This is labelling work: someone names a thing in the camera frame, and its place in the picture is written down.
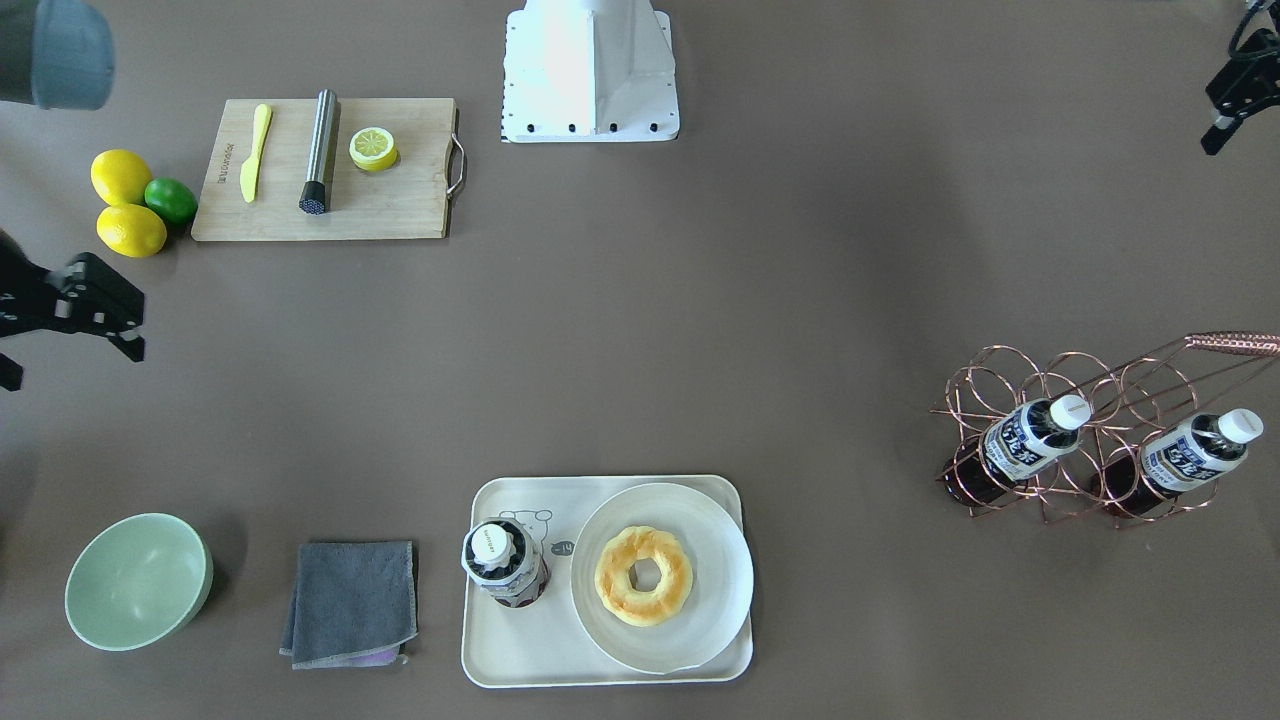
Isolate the lemon half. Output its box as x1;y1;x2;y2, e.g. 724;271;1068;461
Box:
348;126;401;173

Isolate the white round plate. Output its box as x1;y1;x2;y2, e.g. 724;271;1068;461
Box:
570;482;754;675

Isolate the whole lemon lower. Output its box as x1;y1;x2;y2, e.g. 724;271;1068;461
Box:
96;204;168;258

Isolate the tea bottle rear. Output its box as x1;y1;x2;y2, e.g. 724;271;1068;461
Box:
1088;407;1265;518

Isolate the glazed ring donut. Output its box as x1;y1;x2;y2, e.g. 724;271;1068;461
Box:
593;525;694;628

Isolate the green bowl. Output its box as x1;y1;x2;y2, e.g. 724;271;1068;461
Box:
64;512;214;652

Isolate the yellow plastic knife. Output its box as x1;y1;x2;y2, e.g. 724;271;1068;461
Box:
239;102;274;202

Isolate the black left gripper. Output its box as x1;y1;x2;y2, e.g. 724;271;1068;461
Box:
1199;1;1279;156

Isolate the folded grey cloth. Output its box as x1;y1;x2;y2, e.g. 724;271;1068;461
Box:
279;539;419;670

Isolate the beige rabbit tray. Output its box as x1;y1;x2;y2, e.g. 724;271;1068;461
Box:
461;474;753;688

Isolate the tea bottle front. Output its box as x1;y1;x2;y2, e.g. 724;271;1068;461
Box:
460;518;550;609

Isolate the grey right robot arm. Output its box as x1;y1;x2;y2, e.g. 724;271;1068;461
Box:
1;1;146;363

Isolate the green lime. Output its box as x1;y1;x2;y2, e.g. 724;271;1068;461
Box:
143;177;198;225

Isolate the copper wire bottle rack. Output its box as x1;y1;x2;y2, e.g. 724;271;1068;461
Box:
934;331;1277;530

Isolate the tea bottle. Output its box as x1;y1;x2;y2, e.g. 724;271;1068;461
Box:
943;395;1093;507
460;518;550;609
1088;407;1265;518

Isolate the bamboo cutting board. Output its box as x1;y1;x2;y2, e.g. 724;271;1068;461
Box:
191;97;465;242

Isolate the tea bottle middle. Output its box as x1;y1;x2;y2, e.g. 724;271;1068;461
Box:
943;395;1093;507

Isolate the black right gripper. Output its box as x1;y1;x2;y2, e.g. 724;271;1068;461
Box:
0;231;146;392

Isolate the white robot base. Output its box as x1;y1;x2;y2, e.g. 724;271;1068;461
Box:
500;1;681;143

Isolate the whole lemon upper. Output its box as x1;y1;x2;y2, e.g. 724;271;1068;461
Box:
90;149;154;206

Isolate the steel muddler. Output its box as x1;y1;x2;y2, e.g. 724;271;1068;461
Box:
298;88;340;217

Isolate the whole lemon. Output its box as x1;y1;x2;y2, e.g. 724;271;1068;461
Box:
96;204;168;258
90;149;154;206

